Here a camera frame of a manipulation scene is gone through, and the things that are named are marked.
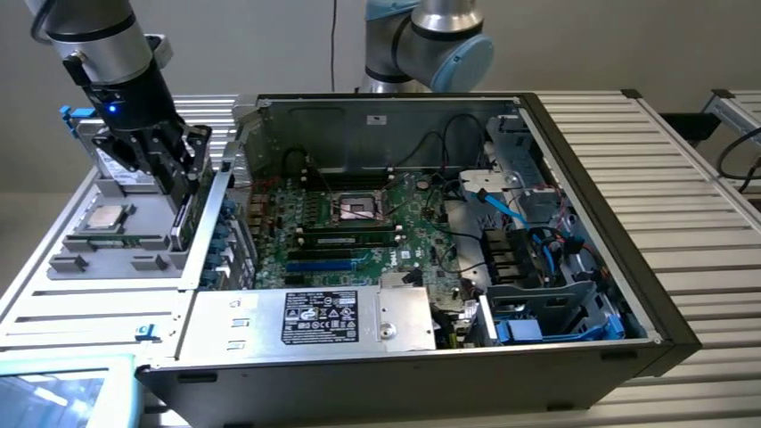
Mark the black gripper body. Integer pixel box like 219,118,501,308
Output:
81,59,188,174

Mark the teal framed screen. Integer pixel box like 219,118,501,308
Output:
0,352,148,428

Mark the silver CPU chip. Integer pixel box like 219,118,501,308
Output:
81,205,131,234

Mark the silver hard disk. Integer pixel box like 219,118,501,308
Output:
91,132,160,189

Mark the blue flat SATA wire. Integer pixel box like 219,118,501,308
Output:
473,188,532,232

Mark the grey metal disk bay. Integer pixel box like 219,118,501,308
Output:
484,267,620,347

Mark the silver chipset heatsink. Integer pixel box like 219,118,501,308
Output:
378,272,418,292

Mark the blue plastic drive carrier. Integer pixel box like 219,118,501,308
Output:
490,317,626,345

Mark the green RAM stick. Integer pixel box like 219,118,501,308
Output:
299,235,400,248
84,237,147,250

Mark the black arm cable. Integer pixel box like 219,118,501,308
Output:
28,0,52,44

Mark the black open PC case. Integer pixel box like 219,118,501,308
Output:
135,91,705,424

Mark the blue expansion slot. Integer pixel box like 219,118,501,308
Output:
285,259,353,274

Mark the long black expansion slot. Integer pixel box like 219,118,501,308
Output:
287,248,353,265

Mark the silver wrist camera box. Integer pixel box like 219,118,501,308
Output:
144,34,176,69

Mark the thin black hanging cable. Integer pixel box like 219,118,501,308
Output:
328,0,338,92

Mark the metal CPU socket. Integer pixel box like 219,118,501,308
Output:
328,191,382,223

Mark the silver power supply unit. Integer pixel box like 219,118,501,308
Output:
176,286,440,358

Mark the black box between tables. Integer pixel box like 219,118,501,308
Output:
657,112,716,142

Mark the grey parts rack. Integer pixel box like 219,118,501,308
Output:
45,119,207,283

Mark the thin black looped wire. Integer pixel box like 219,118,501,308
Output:
413,112,496,173

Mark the thick black cable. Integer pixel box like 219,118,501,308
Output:
714,126,761,193

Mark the green motherboard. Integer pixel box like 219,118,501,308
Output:
251,170,478,314

